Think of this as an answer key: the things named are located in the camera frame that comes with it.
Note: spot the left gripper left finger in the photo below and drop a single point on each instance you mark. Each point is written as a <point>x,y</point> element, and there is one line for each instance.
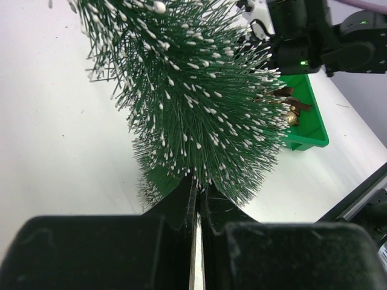
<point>153,250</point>

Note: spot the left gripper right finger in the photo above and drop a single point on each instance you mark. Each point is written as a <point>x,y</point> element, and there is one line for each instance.
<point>241,253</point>

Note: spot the brown ribbon bow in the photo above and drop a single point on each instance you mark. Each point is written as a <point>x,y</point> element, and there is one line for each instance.
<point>287,99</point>

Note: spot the small green christmas tree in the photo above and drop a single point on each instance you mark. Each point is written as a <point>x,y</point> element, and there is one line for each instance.
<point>198,92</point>

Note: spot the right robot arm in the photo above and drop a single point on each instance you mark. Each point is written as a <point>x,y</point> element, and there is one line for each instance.
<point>305,39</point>

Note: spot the green plastic tray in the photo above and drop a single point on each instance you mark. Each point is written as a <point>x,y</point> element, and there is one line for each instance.
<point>311,131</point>

